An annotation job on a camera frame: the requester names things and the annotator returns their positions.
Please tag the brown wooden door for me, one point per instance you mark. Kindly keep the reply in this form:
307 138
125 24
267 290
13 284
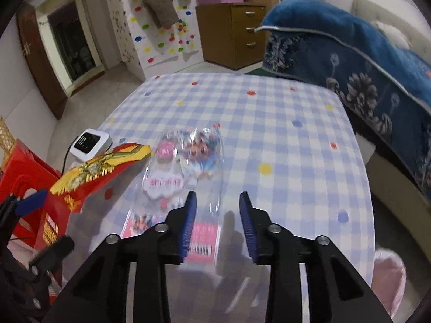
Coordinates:
40 64

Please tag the white dotted board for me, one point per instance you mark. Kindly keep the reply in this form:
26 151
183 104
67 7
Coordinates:
161 47

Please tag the gold patterned box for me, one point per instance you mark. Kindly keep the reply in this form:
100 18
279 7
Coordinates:
6 136

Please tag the beige upholstered bed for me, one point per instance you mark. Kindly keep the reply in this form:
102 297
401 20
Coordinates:
394 188

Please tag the red gift box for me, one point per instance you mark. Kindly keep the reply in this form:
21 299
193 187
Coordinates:
30 171

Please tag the clear plastic toy package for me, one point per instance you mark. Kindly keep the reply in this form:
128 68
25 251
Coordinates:
175 175

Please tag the trash bin with pink bag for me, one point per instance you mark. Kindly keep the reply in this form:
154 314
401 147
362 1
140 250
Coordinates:
390 282

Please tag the white bed label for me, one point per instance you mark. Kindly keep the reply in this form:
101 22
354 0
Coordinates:
366 148

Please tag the red yellow snack wrapper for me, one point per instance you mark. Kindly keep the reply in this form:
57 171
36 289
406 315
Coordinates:
101 168

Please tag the white power adapter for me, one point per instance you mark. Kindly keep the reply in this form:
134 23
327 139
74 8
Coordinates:
90 144

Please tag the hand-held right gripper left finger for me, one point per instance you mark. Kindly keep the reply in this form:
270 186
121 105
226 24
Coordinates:
189 223

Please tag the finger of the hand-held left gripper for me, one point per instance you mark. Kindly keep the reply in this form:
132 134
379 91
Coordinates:
32 202
54 249

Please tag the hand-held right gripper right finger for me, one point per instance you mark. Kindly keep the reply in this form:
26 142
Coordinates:
247 223

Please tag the blue checked tablecloth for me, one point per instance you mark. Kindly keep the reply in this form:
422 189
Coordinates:
269 124

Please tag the white pillow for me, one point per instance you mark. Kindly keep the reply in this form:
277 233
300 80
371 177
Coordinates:
392 33

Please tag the brown drawer cabinet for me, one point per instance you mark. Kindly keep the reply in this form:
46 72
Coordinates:
229 37

